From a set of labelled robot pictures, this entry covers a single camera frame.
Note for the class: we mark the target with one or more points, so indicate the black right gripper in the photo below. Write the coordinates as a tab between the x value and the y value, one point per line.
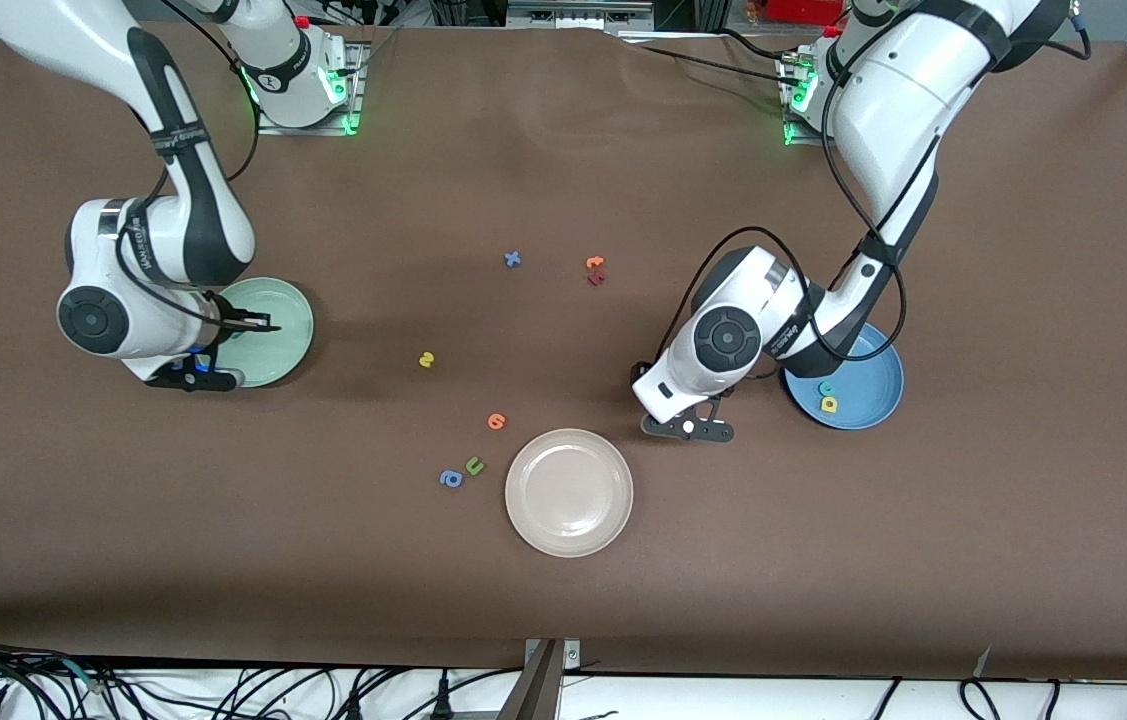
245	322

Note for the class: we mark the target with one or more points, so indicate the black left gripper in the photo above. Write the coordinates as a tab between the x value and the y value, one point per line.
728	391

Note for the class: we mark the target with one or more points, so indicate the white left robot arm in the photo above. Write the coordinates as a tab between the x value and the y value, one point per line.
913	90

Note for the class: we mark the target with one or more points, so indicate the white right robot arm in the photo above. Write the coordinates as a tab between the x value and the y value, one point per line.
73	40

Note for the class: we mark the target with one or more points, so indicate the light green plate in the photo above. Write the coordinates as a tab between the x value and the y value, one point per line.
288	340

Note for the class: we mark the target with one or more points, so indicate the blue plate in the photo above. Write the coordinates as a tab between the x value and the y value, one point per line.
873	390

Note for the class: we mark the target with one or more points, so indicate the beige plate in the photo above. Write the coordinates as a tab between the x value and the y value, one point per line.
569	492

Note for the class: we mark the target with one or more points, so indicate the blue foam letter a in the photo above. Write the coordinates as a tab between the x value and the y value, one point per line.
446	480

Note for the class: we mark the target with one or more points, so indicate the green foam letter u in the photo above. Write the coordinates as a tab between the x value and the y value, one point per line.
474	468

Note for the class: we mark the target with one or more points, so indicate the small white paper tag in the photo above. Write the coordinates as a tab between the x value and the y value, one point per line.
983	660

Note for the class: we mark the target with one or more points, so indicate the red box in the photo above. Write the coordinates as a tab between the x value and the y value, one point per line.
803	10

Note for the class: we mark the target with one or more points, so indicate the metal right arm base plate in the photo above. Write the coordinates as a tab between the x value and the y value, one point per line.
355	100

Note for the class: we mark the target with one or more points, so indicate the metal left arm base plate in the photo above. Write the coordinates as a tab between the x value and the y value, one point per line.
795	140

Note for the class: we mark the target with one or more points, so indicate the aluminium profile table bracket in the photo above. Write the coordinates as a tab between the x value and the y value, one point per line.
538	685

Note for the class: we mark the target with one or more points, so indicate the aluminium frame beam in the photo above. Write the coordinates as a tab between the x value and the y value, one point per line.
578	12

